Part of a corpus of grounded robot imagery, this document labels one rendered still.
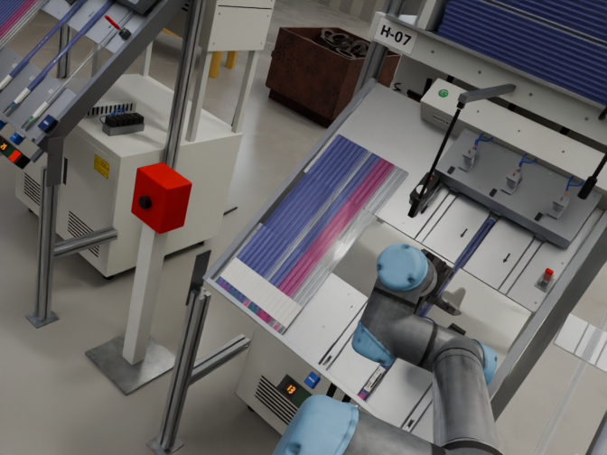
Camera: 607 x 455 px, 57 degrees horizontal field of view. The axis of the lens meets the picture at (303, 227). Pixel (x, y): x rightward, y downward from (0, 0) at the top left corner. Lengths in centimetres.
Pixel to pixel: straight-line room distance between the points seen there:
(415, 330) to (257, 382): 110
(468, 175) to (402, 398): 53
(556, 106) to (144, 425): 154
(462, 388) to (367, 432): 25
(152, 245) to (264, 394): 62
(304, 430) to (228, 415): 155
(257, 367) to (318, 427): 138
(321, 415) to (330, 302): 79
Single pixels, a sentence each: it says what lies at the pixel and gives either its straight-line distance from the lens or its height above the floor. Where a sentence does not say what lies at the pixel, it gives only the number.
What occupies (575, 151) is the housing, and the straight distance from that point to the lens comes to 138.
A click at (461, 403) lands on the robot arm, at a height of 112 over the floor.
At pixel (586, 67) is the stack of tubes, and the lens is 135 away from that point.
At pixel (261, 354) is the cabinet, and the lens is 186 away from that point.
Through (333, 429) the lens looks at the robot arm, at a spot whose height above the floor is 119.
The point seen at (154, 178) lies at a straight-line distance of 168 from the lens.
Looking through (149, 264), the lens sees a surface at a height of 48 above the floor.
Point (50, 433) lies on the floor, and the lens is 198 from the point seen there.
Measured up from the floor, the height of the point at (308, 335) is 75.
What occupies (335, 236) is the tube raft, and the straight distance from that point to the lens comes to 135.
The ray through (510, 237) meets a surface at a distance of 135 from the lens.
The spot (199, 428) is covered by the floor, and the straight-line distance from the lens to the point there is 202.
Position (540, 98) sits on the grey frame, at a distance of 140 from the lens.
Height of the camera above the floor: 158
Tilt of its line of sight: 30 degrees down
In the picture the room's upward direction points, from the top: 18 degrees clockwise
